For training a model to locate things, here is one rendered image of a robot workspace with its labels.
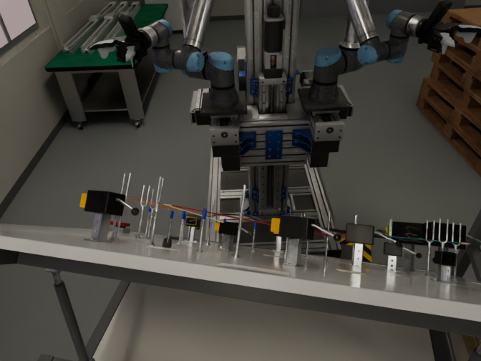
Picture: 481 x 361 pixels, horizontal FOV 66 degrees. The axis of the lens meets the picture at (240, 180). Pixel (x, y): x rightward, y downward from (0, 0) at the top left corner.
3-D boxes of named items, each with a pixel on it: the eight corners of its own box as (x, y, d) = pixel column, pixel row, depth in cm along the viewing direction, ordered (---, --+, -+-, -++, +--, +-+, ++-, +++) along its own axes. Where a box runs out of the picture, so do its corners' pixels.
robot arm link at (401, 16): (396, 28, 153) (401, 6, 148) (417, 35, 146) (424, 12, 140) (382, 31, 151) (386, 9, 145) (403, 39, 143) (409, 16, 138)
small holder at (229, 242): (246, 254, 88) (250, 223, 89) (214, 249, 92) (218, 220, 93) (255, 254, 92) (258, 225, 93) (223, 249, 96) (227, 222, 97)
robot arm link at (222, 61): (228, 89, 172) (227, 60, 163) (202, 84, 176) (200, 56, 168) (239, 79, 180) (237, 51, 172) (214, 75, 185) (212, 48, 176)
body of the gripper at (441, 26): (454, 47, 134) (428, 38, 143) (461, 23, 129) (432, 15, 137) (439, 54, 132) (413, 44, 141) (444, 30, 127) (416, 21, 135)
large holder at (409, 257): (452, 278, 101) (454, 225, 103) (389, 268, 113) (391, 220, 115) (459, 278, 105) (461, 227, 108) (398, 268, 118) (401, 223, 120)
